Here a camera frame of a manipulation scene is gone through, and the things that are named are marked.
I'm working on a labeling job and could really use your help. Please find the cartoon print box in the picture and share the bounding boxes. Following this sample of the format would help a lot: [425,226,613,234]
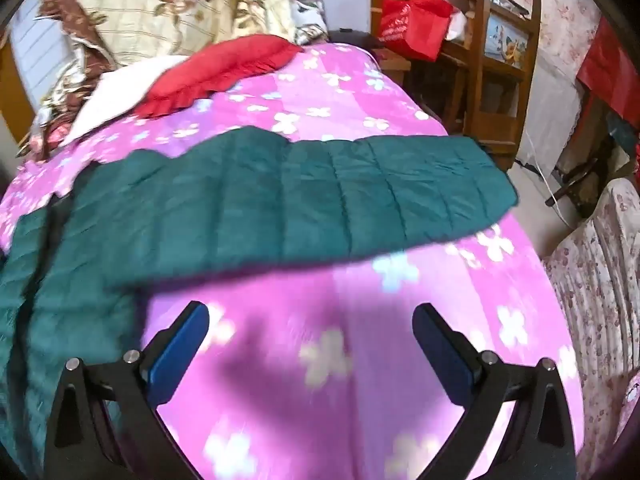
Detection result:
[487,12,531,63]

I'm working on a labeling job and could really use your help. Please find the red frilled cushion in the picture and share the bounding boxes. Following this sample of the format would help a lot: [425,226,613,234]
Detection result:
[134,35,303,120]

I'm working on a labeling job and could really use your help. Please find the floral sofa cover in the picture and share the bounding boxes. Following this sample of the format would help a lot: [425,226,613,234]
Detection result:
[542,177,640,451]

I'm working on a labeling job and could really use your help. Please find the dark wooden stool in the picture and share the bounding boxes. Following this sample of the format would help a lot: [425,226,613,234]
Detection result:
[545,125,636,216]

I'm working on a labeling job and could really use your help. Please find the small floral pillow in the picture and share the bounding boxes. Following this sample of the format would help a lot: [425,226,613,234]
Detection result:
[292,0,328,43]

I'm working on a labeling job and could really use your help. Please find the red cloth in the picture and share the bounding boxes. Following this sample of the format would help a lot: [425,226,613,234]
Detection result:
[575,17,640,126]

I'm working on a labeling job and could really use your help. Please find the wooden chair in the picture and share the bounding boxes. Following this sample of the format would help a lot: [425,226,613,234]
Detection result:
[440,0,543,161]

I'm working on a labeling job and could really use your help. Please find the cream floral quilt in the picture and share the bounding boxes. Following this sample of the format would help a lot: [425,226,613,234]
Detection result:
[65,0,296,68]

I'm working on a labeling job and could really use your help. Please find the yellow wooden board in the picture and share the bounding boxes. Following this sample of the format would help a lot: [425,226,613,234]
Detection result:
[0,32,25,146]

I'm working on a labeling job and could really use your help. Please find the pink floral bedsheet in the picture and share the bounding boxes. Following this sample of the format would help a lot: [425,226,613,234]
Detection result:
[0,42,586,480]

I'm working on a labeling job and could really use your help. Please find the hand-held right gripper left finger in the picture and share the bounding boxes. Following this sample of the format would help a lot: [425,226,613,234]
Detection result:
[44,301,211,480]

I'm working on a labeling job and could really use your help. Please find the green quilted jacket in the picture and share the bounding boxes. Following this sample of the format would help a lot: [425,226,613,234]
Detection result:
[0,127,521,480]

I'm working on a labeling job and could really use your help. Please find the white pillow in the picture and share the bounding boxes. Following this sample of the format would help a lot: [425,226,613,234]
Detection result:
[65,55,188,143]

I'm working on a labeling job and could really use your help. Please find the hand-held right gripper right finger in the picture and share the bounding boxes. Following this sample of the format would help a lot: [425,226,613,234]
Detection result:
[412,304,581,480]

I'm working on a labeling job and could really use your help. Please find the white cable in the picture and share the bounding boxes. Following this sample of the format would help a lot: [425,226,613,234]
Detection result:
[520,130,571,226]

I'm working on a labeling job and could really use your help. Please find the brown floral cloth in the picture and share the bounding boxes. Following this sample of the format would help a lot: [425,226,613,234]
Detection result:
[20,0,121,161]

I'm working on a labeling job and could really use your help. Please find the red shopping bag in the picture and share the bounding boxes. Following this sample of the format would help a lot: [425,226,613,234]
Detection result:
[378,0,453,61]

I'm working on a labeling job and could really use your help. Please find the pale floral curtain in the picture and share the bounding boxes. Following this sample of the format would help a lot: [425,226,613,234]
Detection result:
[495,0,601,161]

